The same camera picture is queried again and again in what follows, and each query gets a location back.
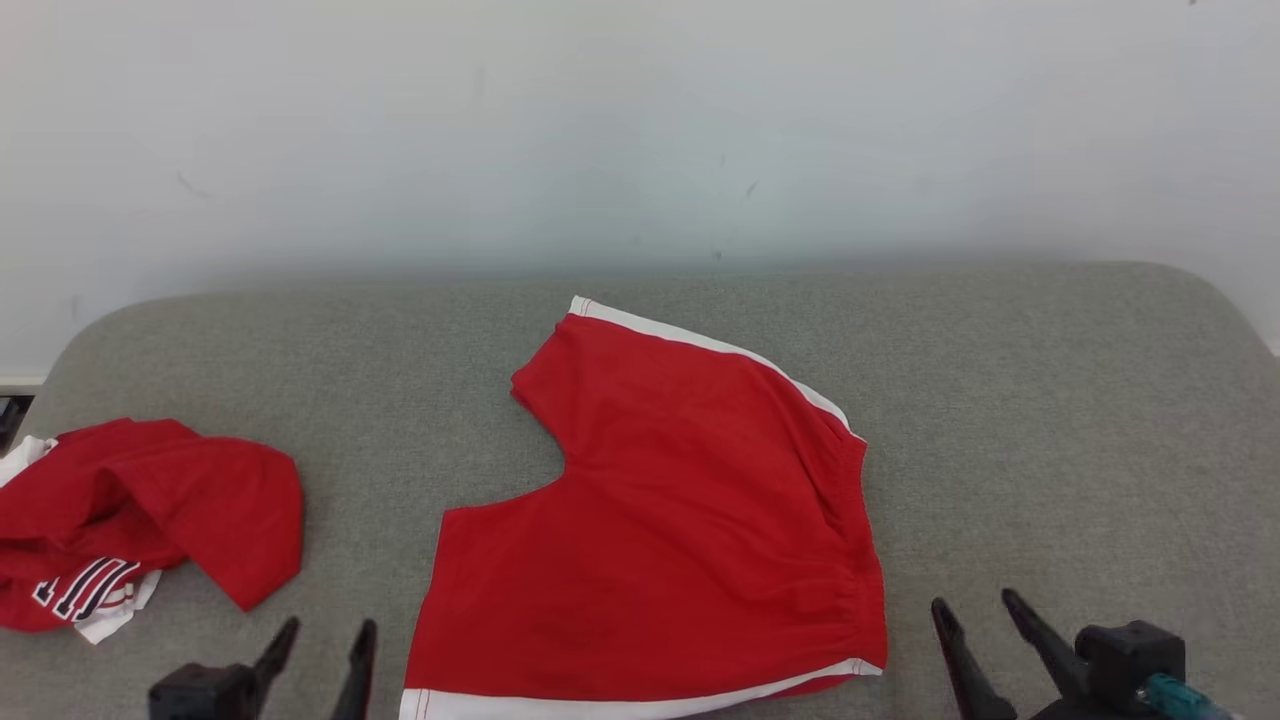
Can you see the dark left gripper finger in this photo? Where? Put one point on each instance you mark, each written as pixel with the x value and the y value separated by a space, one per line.
pixel 358 680
pixel 272 670

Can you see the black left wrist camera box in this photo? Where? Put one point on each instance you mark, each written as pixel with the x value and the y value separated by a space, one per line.
pixel 200 695

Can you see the red jersey with white trim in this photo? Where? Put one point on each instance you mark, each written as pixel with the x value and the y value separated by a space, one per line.
pixel 200 500

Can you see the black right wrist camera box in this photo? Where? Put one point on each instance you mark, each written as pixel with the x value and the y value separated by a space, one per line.
pixel 1130 655

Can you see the red shorts with white stripe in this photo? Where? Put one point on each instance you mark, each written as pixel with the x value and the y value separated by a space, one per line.
pixel 650 520

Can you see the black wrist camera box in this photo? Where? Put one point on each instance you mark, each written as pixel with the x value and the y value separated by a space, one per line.
pixel 1130 655
pixel 200 695

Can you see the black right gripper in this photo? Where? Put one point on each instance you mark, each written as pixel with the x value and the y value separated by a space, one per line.
pixel 1075 713

